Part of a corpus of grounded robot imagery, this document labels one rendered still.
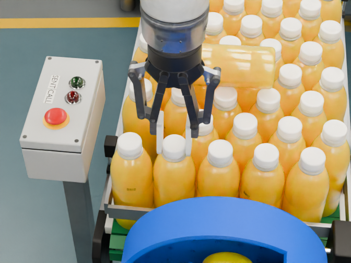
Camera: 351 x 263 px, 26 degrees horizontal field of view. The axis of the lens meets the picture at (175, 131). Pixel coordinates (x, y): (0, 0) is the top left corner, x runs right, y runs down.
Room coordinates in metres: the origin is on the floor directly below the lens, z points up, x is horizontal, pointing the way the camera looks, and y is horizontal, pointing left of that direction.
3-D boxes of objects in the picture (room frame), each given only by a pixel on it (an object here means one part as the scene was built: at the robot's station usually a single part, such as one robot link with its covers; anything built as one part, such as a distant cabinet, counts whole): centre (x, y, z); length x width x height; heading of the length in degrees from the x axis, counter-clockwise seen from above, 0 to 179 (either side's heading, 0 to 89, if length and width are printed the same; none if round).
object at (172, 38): (0.78, 0.00, 1.36); 0.09 x 0.09 x 0.06
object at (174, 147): (0.78, 0.00, 1.10); 0.04 x 0.04 x 0.02
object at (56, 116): (0.84, 0.19, 1.11); 0.04 x 0.04 x 0.01
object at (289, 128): (0.82, -0.19, 1.09); 0.04 x 0.04 x 0.02
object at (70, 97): (0.89, 0.17, 1.11); 0.02 x 0.02 x 0.01
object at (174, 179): (0.78, 0.00, 1.00); 0.07 x 0.07 x 0.19
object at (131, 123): (0.91, 0.06, 0.99); 0.07 x 0.07 x 0.19
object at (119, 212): (0.73, -0.09, 0.96); 0.40 x 0.01 x 0.03; 84
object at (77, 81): (0.92, 0.17, 1.11); 0.02 x 0.02 x 0.01
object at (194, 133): (0.78, -0.04, 1.16); 0.03 x 0.01 x 0.05; 84
